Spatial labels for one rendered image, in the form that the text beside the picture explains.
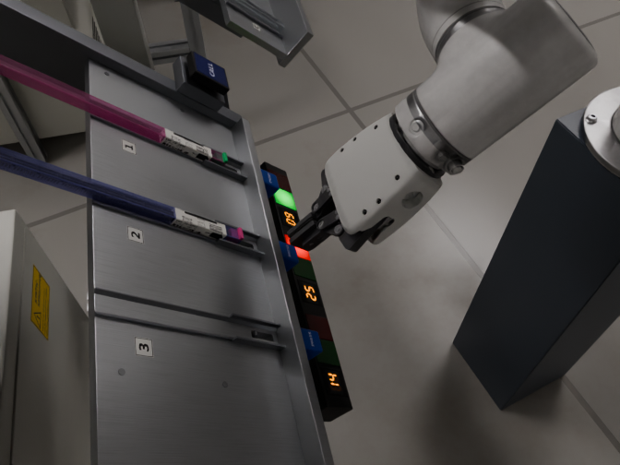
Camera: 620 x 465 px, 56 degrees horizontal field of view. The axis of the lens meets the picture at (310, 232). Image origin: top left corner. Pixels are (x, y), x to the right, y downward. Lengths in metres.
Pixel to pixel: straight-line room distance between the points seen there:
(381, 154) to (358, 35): 1.60
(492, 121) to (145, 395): 0.35
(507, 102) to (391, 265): 1.01
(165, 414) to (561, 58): 0.41
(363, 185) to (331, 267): 0.92
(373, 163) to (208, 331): 0.22
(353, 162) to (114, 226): 0.23
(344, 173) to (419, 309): 0.88
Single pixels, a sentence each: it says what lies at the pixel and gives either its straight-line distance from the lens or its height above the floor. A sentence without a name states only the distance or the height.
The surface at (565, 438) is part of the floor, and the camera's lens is 1.40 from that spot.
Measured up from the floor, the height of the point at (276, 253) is 0.73.
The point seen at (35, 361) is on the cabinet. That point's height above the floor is 0.54.
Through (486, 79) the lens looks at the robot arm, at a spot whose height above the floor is 0.93.
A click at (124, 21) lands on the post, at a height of 0.72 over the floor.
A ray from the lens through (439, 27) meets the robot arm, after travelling 0.57.
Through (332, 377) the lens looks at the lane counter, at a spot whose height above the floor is 0.66.
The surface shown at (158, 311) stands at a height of 0.81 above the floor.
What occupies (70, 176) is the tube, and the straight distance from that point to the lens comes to 0.53.
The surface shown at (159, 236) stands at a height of 0.81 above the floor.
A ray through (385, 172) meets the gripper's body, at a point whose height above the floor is 0.84.
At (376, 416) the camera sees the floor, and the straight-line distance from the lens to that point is 1.32.
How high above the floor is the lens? 1.24
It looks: 54 degrees down
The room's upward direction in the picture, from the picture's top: straight up
